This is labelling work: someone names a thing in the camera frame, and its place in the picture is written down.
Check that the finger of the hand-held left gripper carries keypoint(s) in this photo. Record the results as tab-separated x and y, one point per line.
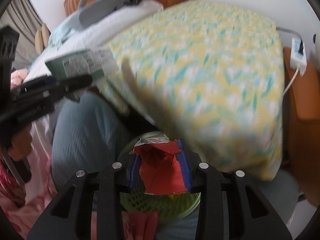
62	85

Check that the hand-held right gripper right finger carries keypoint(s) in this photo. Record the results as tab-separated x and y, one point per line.
185	170

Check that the green plastic basket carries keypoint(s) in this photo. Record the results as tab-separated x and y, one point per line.
160	205

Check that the blue and white carton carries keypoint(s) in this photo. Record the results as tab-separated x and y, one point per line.
82	62

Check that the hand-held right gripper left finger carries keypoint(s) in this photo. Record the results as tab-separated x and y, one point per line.
133	172

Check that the light teal cloth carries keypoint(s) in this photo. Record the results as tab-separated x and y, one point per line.
62	32

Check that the red foil wrapper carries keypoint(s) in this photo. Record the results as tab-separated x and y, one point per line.
160	170

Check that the white power strip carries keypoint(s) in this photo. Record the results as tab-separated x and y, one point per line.
298	55

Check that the white pillow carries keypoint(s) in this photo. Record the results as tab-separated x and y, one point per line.
125	22

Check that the person's left hand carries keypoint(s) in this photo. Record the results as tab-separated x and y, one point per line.
22	145

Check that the grey curtain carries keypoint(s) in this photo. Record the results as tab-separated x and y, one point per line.
17	30

